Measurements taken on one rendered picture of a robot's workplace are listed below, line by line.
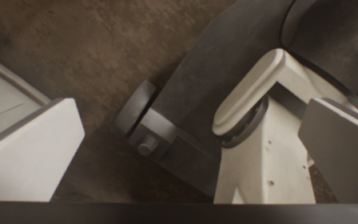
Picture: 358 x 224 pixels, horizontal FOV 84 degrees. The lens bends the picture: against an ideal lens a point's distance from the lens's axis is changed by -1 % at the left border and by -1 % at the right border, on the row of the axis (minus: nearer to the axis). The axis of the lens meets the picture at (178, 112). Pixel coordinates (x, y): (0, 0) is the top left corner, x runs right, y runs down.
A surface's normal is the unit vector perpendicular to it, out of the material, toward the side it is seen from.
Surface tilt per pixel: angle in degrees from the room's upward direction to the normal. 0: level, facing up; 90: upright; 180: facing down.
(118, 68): 0
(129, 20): 0
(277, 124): 58
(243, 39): 0
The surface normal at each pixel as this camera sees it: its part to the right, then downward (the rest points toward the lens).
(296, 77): -0.13, 0.40
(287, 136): 0.40, -0.41
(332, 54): -0.61, -0.04
